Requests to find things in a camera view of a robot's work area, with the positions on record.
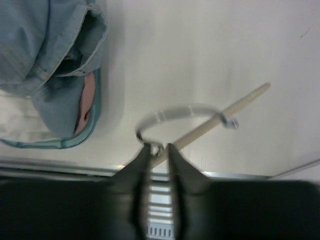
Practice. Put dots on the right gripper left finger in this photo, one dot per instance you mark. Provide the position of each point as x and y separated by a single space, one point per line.
110 209

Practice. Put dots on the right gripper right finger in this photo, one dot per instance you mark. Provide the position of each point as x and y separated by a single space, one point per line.
208 209

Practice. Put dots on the white wooden hanger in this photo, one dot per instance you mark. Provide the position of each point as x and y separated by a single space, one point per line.
216 117

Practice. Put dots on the pink skirt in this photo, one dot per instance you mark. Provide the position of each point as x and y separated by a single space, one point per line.
85 102

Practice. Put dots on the white pleated skirt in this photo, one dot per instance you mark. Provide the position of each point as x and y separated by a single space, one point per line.
20 122

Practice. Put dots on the blue denim jacket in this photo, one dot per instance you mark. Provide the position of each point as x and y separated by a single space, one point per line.
50 55

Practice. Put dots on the teal plastic basket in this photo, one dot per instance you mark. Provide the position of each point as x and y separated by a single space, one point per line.
85 125

